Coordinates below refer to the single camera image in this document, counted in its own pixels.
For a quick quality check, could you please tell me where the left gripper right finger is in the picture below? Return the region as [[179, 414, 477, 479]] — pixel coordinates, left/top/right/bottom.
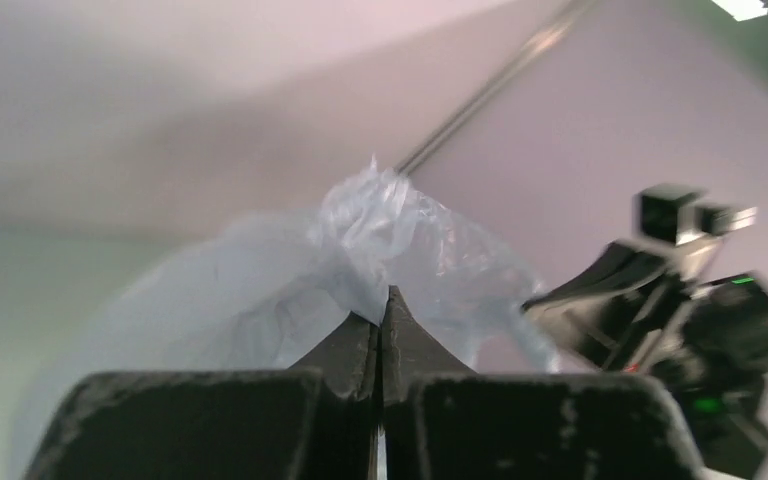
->
[[381, 288, 706, 480]]

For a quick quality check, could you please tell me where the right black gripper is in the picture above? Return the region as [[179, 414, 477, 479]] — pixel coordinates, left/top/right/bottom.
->
[[523, 240, 696, 370]]

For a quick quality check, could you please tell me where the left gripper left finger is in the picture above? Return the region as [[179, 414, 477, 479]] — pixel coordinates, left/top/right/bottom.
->
[[25, 315, 380, 479]]

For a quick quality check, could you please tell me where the blue plastic trash bag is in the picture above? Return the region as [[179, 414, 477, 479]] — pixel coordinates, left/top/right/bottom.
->
[[7, 166, 559, 479]]

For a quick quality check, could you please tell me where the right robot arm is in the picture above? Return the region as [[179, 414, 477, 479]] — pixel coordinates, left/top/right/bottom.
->
[[522, 239, 768, 479]]

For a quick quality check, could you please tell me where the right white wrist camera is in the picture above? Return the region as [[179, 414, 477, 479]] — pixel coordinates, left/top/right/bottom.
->
[[633, 183, 758, 282]]

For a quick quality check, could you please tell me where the right aluminium frame post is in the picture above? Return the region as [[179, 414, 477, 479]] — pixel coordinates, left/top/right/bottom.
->
[[394, 0, 601, 176]]

